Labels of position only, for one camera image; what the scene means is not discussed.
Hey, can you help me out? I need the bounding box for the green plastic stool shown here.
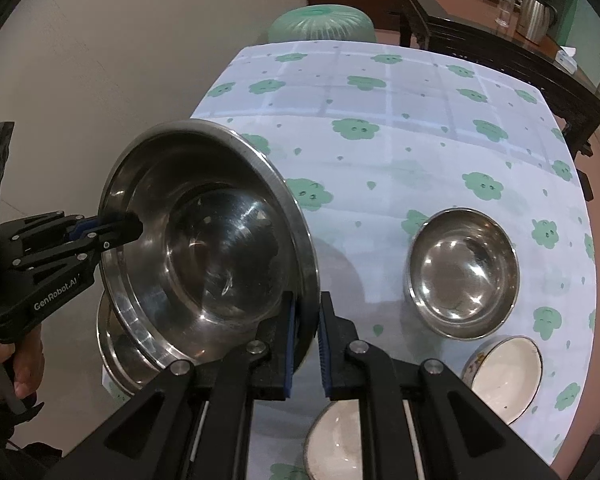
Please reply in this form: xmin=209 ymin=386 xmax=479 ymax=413
xmin=267 ymin=4 xmax=378 ymax=45

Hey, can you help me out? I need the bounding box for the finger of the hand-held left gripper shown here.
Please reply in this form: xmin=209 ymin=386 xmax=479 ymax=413
xmin=0 ymin=211 xmax=102 ymax=256
xmin=12 ymin=212 xmax=145 ymax=273

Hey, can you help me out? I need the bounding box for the clear drinking glass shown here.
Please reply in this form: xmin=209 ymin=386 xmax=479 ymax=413
xmin=495 ymin=0 xmax=517 ymax=28

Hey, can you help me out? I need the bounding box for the person's left hand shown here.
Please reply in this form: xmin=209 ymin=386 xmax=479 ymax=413
xmin=0 ymin=330 xmax=47 ymax=411

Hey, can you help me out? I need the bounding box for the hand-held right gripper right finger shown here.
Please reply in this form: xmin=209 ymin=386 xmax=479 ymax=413
xmin=319 ymin=290 xmax=561 ymax=480

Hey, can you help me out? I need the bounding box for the steel bowl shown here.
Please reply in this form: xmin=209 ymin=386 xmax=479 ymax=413
xmin=404 ymin=207 xmax=521 ymax=339

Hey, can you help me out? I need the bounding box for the white tissue box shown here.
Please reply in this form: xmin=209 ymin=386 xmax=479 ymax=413
xmin=555 ymin=46 xmax=578 ymax=72

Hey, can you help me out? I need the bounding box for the wide-rim steel plate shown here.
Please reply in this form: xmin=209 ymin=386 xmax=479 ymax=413
xmin=99 ymin=120 xmax=321 ymax=366
xmin=96 ymin=290 xmax=191 ymax=397

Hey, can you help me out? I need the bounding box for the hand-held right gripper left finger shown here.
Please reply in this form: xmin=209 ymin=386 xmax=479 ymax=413
xmin=45 ymin=291 xmax=301 ymax=480

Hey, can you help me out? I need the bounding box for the green cloud print tablecloth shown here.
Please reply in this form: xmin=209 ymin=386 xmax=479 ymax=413
xmin=102 ymin=40 xmax=596 ymax=480

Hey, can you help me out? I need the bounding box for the white enamel bowl printed side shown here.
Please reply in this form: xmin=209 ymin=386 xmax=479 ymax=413
xmin=462 ymin=335 xmax=543 ymax=423

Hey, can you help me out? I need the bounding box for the dark wooden table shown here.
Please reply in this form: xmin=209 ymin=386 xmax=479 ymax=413
xmin=395 ymin=0 xmax=600 ymax=158

